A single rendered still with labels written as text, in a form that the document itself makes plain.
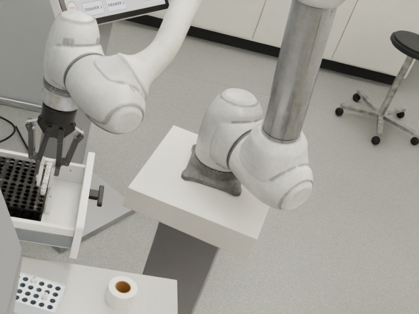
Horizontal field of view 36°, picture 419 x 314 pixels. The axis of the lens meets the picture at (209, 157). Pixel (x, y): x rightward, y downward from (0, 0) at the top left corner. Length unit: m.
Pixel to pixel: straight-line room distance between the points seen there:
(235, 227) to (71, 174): 0.46
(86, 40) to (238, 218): 0.72
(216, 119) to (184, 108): 2.06
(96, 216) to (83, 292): 1.30
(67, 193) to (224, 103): 0.48
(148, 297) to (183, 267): 0.47
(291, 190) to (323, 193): 1.94
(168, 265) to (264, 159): 0.61
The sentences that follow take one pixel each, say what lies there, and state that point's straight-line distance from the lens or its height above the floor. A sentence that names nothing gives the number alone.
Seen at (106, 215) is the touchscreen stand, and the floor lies 0.03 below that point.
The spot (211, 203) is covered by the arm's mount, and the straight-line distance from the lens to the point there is 1.80.
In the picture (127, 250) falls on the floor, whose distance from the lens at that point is 2.79.
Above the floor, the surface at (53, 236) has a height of 0.87.
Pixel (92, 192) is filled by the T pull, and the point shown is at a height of 0.91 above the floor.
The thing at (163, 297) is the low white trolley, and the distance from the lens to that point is 1.62.
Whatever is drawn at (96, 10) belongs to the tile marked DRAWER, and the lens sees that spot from 2.29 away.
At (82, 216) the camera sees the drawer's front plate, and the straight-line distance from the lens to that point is 1.51.
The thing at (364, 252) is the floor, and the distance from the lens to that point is 3.32.
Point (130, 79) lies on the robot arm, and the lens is 1.22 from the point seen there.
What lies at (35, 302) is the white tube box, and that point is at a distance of 1.51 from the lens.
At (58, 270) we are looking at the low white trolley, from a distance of 1.62.
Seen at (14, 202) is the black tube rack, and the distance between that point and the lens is 1.56.
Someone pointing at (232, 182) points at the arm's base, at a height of 0.86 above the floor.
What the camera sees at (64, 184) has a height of 0.84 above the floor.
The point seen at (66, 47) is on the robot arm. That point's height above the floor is 1.33.
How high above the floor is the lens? 1.94
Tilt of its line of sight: 34 degrees down
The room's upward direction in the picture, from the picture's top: 20 degrees clockwise
